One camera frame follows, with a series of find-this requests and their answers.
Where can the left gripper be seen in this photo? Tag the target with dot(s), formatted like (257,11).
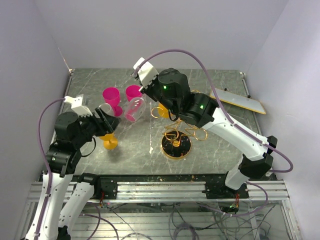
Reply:
(111,123)

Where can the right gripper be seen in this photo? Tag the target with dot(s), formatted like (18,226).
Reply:
(148,90)

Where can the clear wine glass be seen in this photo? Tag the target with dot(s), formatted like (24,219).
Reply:
(134,109)
(106,108)

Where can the orange wine glass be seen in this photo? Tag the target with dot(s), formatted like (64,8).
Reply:
(110,142)
(162,111)

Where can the magenta wine glass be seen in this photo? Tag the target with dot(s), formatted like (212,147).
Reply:
(133,91)
(112,97)

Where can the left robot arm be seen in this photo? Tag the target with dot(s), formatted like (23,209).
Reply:
(54,219)

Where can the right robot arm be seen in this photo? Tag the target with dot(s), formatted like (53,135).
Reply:
(171,89)

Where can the yellow rimmed white board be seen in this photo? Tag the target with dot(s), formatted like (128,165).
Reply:
(240,101)

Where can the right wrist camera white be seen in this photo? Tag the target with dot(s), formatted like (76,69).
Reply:
(146,72)

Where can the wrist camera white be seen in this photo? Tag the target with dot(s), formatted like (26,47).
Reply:
(78,105)
(146,72)

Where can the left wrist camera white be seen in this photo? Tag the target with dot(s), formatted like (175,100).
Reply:
(78,105)

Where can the gold wire glass rack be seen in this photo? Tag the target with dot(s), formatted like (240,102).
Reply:
(176,144)

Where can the aluminium frame rail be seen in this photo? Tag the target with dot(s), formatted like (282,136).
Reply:
(139,192)

